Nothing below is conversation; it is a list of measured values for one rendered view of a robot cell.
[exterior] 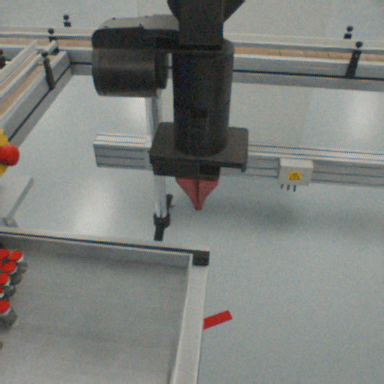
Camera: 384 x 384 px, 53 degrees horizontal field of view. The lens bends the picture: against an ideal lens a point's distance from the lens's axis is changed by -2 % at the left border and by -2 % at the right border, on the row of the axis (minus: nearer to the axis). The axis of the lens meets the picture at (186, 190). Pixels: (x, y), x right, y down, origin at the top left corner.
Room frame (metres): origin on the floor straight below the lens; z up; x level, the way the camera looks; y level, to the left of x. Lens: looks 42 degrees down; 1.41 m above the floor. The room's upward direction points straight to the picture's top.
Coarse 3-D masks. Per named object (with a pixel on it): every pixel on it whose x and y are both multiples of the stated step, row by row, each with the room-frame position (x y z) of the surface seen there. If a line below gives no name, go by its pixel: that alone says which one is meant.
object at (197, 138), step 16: (176, 112) 0.33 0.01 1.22; (192, 112) 0.32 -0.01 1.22; (208, 112) 0.32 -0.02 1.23; (224, 112) 0.32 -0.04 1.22; (160, 128) 0.37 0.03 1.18; (176, 128) 0.33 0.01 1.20; (192, 128) 0.32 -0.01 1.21; (208, 128) 0.32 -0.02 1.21; (224, 128) 0.33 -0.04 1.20; (240, 128) 0.37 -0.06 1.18; (160, 144) 0.34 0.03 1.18; (176, 144) 0.33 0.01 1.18; (192, 144) 0.32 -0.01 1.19; (208, 144) 0.32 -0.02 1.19; (224, 144) 0.33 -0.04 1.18; (240, 144) 0.34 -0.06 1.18; (160, 160) 0.32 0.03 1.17; (176, 160) 0.31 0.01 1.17; (192, 160) 0.31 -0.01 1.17; (208, 160) 0.31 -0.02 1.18; (224, 160) 0.31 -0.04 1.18; (240, 160) 0.31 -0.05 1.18
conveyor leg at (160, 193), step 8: (152, 104) 1.22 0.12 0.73; (160, 104) 1.23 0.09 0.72; (152, 112) 1.23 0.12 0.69; (160, 112) 1.23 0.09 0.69; (152, 120) 1.23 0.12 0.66; (160, 120) 1.23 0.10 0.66; (152, 128) 1.23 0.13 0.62; (152, 136) 1.23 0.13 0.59; (160, 176) 1.22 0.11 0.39; (160, 184) 1.22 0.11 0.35; (160, 192) 1.22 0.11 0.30; (160, 200) 1.22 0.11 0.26; (160, 208) 1.22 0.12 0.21; (160, 216) 1.22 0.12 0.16
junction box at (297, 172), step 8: (280, 160) 1.14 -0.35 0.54; (288, 160) 1.13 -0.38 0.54; (296, 160) 1.13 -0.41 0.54; (304, 160) 1.13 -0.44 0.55; (280, 168) 1.11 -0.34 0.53; (288, 168) 1.10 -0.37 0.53; (296, 168) 1.10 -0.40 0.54; (304, 168) 1.09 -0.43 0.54; (312, 168) 1.09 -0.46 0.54; (280, 176) 1.10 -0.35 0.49; (288, 176) 1.10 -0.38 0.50; (296, 176) 1.10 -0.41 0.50; (304, 176) 1.09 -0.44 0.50; (280, 184) 1.10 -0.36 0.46; (288, 184) 1.10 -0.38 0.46; (296, 184) 1.10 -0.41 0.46; (304, 184) 1.09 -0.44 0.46
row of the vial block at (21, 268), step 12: (12, 252) 0.39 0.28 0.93; (12, 264) 0.37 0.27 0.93; (24, 264) 0.38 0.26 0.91; (0, 276) 0.35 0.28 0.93; (12, 276) 0.35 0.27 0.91; (0, 288) 0.32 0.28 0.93; (12, 288) 0.34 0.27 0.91; (0, 300) 0.31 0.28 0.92; (12, 300) 0.33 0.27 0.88; (0, 324) 0.29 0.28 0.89
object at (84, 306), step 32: (32, 256) 0.42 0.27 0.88; (64, 256) 0.42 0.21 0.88; (96, 256) 0.42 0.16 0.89; (128, 256) 0.41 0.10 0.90; (160, 256) 0.40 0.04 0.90; (32, 288) 0.36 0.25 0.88; (64, 288) 0.36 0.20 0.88; (96, 288) 0.36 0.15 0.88; (128, 288) 0.36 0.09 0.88; (160, 288) 0.36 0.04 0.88; (32, 320) 0.30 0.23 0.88; (64, 320) 0.30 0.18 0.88; (96, 320) 0.30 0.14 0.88; (128, 320) 0.30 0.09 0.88; (160, 320) 0.30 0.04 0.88; (32, 352) 0.25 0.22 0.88; (64, 352) 0.25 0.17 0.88; (96, 352) 0.25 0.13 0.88; (128, 352) 0.25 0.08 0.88; (160, 352) 0.25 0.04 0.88
